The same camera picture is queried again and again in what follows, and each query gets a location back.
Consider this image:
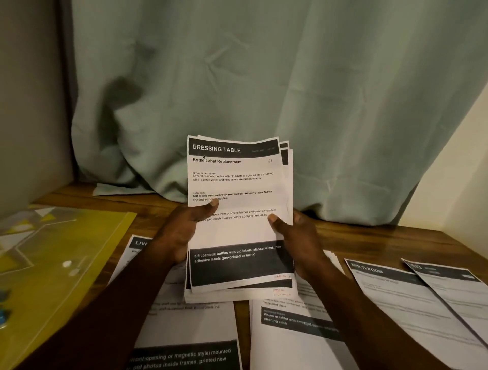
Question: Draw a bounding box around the person's left hand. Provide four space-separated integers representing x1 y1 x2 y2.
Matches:
150 199 220 267

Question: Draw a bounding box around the person's right hand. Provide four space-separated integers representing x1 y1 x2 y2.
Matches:
268 209 331 281

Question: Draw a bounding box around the stack of printed task sheets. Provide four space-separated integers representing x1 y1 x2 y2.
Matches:
184 135 299 304

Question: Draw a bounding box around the person's left forearm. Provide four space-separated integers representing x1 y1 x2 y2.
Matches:
8 244 184 370

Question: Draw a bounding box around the person's right forearm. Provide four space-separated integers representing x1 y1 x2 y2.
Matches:
297 259 477 370

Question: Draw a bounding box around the printed sheet with grey band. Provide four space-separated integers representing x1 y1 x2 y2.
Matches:
250 250 359 370

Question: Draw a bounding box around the printed sheet with black footer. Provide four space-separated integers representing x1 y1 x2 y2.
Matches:
108 236 245 370

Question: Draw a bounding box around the grey-green curtain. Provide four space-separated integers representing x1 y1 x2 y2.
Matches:
70 0 488 226

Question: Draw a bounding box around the printed sheet with black header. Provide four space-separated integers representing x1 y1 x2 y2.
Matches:
401 258 488 336
344 258 488 359

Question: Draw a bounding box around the yellow plastic document folder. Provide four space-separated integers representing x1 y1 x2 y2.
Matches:
0 206 138 370

